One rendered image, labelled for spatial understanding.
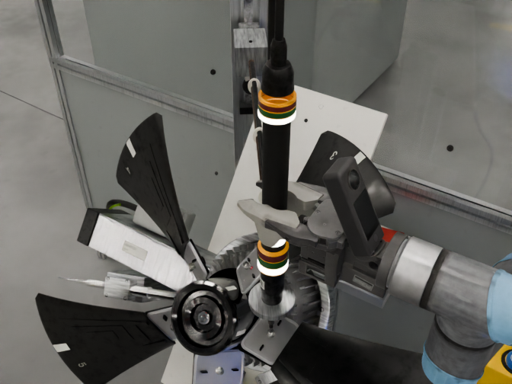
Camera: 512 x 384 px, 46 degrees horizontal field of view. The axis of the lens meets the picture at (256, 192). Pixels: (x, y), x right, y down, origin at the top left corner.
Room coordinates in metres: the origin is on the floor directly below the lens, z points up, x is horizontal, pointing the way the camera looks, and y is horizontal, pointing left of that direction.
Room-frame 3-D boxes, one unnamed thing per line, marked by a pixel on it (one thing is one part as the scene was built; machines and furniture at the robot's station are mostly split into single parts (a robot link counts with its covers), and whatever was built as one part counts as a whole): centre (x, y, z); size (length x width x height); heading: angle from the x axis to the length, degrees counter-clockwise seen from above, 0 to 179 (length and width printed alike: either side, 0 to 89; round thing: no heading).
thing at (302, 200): (0.60, -0.04, 1.45); 0.09 x 0.03 x 0.06; 48
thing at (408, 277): (0.48, -0.19, 1.45); 0.08 x 0.05 x 0.08; 148
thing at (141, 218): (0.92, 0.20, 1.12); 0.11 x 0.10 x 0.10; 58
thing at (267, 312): (0.59, -0.02, 1.32); 0.09 x 0.07 x 0.10; 3
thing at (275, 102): (0.58, -0.02, 1.62); 0.04 x 0.04 x 0.03
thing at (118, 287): (0.77, 0.27, 1.08); 0.07 x 0.04 x 0.06; 69
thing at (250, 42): (1.20, 0.01, 1.36); 0.10 x 0.07 x 0.08; 3
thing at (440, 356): (0.45, -0.27, 1.35); 0.11 x 0.08 x 0.11; 133
